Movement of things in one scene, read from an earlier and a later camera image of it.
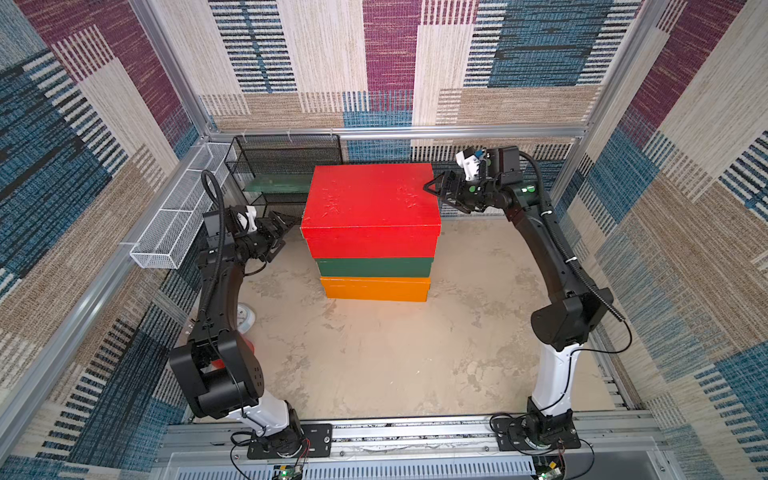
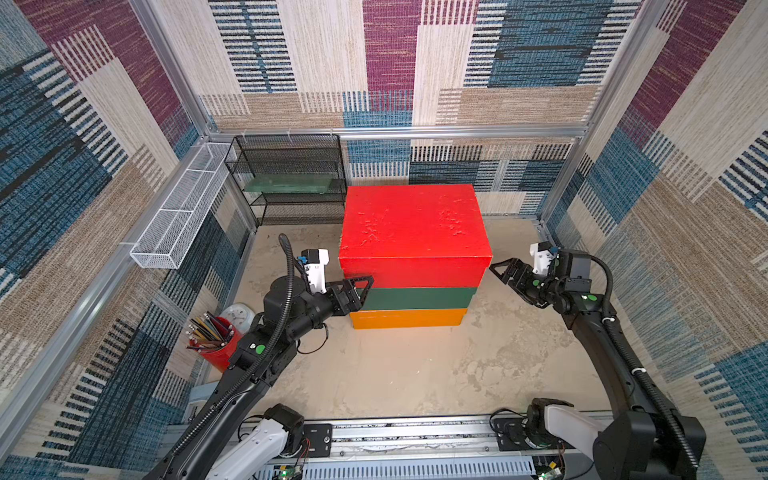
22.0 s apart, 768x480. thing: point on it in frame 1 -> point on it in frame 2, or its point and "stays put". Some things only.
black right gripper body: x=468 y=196 -> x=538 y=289
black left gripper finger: x=279 y=223 -> x=356 y=301
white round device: x=246 y=317 stays put
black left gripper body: x=260 y=244 -> x=328 y=305
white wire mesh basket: x=167 y=239 stays put
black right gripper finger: x=441 y=184 -> x=512 y=265
